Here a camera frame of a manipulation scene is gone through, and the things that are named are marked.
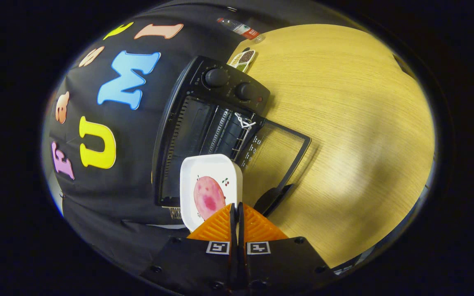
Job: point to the clear plastic water bottle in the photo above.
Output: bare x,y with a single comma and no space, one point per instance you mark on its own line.
241,28

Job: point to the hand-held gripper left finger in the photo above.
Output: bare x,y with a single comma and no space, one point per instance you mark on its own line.
204,263

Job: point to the white divided dish with beans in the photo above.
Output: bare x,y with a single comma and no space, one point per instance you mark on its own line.
243,59

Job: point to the black toaster oven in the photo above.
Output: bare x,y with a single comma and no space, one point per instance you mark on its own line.
196,123

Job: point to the pink ham slice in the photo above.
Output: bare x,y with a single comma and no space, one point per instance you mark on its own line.
208,197

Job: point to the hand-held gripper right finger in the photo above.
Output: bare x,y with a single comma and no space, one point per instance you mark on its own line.
278,263

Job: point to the white square plate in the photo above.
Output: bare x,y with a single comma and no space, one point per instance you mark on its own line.
212,164

